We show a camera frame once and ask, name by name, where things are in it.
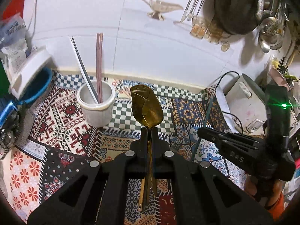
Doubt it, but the person's right forearm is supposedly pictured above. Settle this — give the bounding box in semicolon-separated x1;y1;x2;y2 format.
260;180;289;214

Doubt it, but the gold spoon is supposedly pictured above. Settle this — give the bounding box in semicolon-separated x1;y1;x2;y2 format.
130;84;164;212

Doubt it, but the person's right hand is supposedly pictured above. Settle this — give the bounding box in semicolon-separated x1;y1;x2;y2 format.
245;178;262;200

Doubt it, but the steel slotted spoon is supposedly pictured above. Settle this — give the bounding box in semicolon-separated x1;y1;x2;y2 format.
260;16;280;37

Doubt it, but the green box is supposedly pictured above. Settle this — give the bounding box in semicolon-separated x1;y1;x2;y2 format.
0;58;8;96

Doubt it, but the blue-white plastic bag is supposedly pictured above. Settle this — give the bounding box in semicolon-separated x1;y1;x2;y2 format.
0;13;33;75

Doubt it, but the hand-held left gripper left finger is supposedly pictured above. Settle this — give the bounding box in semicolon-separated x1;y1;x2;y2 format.
27;127;149;225

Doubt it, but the red tin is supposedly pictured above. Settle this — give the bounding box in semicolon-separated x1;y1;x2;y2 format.
0;0;27;20

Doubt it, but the kitchenware wall sticker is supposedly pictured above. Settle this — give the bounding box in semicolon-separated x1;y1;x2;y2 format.
138;0;231;52

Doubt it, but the pink utensil basket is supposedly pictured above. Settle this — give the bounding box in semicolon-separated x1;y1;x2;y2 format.
268;63;293;91

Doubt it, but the silver chopstick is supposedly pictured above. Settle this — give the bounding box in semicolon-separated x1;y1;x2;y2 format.
70;37;97;104
72;37;99;104

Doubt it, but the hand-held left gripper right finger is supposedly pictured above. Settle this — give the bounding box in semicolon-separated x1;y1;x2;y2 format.
151;127;275;225

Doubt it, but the blue bowl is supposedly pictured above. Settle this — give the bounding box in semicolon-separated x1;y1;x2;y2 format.
17;68;53;104

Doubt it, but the mesh strainer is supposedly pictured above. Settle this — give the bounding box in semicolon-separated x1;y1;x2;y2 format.
269;31;285;50

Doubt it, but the white ceramic cup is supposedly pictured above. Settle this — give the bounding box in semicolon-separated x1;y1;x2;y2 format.
77;80;116;127

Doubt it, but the patchwork patterned mat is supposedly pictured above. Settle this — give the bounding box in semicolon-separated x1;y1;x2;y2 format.
5;70;249;225

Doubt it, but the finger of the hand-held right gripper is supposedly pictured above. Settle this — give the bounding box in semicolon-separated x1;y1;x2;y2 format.
198;127;263;147
219;143;295;181

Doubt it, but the white rice cooker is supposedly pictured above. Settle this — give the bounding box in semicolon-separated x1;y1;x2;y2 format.
216;73;270;135

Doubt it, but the white cable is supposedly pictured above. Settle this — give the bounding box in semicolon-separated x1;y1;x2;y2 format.
25;0;39;38

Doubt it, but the black frying pan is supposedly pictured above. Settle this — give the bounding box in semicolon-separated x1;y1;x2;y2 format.
214;0;263;35

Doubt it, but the blue can opener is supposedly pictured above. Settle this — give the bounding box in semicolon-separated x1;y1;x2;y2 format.
0;98;20;146

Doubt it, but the black cooker cable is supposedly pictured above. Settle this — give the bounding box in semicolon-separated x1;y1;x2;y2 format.
191;71;244;162

